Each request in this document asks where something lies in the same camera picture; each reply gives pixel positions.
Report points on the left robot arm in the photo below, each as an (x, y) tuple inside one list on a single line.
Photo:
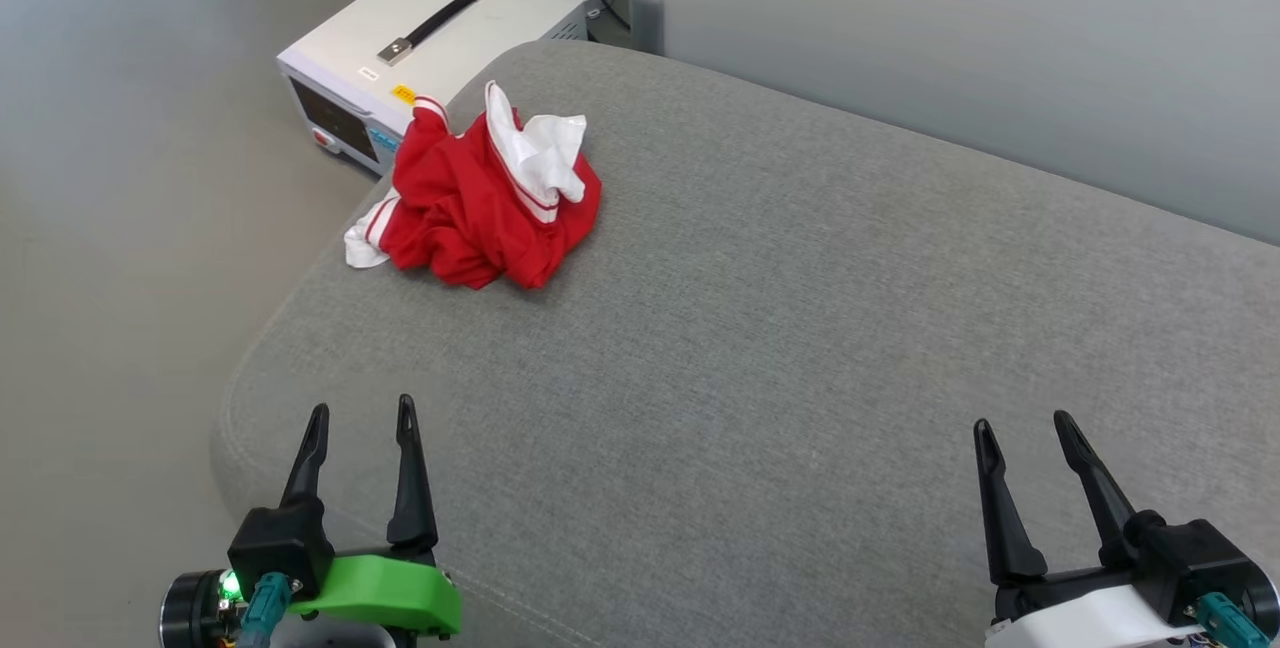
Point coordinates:
[(340, 636)]

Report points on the yellow warning sticker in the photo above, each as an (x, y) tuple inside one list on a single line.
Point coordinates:
[(403, 95)]

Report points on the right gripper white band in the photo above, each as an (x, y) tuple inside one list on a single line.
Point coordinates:
[(1100, 618)]

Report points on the red white basketball jersey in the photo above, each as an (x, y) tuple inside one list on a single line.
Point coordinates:
[(460, 208)]

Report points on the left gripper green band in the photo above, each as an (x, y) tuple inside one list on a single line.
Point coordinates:
[(380, 593)]

